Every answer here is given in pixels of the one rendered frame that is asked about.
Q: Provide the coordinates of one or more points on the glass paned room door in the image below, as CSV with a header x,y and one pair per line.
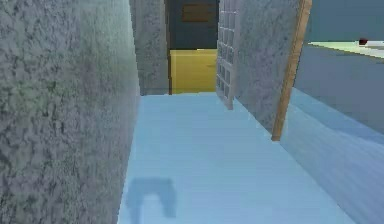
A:
x,y
226,56

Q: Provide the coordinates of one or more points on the pale green topped table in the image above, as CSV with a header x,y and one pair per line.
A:
x,y
346,80

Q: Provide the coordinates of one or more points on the small dark red object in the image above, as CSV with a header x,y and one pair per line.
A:
x,y
363,41

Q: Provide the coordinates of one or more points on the white flat object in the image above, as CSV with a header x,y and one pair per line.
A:
x,y
376,44

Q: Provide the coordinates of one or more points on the brown framed wall picture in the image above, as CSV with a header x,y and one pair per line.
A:
x,y
196,13

